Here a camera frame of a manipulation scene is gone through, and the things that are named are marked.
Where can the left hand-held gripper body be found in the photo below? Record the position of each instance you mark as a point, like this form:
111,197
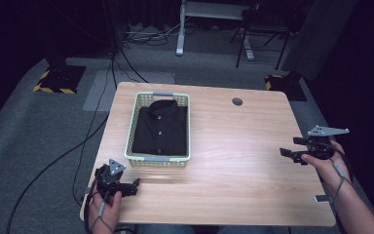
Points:
108,182

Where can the white desk frame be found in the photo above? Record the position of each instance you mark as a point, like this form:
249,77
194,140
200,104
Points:
207,9

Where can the person's left hand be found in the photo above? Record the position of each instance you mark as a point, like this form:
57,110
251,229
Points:
108,211

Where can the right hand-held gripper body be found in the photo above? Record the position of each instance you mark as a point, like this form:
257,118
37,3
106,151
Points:
319,146

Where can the black stand pole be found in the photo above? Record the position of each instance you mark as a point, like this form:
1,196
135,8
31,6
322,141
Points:
114,26

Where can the grey leaning panel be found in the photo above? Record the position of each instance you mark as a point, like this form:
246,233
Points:
318,35

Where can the black metal chair frame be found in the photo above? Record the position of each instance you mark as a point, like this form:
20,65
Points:
259,31

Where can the black button shirt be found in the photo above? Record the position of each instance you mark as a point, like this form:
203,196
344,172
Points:
160,130

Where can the pale green plastic basket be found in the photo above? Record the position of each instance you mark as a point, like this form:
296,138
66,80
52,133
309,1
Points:
157,160

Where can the person's right hand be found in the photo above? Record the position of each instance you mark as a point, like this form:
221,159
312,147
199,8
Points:
328,169

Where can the metal table edge bracket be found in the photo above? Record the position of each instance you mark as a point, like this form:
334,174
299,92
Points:
322,198

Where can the yellow black striped stand base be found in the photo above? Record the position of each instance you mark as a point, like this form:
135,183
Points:
60,79
285,85

